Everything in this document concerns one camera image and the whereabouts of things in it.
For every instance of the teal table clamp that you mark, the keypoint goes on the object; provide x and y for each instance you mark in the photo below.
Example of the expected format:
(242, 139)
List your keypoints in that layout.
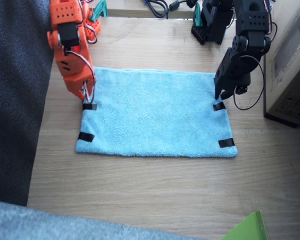
(197, 16)
(101, 8)

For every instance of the dark grey felt panel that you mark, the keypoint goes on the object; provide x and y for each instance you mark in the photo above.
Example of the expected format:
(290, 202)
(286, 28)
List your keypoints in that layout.
(15, 112)

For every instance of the green metal bracket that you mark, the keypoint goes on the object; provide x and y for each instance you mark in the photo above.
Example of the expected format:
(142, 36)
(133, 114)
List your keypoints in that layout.
(252, 230)

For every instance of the light grey felt panel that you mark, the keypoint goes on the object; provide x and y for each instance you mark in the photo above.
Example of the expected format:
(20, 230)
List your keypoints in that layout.
(40, 225)

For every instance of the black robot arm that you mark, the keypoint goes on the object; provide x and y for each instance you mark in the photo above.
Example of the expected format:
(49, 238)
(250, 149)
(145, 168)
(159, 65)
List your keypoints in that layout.
(252, 20)

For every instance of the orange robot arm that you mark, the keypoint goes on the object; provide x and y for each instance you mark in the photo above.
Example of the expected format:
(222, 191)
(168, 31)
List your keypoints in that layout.
(65, 12)

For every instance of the black tape strip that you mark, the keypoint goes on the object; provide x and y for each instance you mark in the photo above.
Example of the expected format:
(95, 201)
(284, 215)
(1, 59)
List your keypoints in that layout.
(219, 106)
(89, 107)
(86, 136)
(226, 143)

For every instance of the brown cardboard box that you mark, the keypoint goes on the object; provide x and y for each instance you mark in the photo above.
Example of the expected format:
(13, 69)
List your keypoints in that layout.
(290, 75)

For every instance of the light blue towel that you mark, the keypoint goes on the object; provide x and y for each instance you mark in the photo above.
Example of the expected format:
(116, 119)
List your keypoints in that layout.
(152, 120)

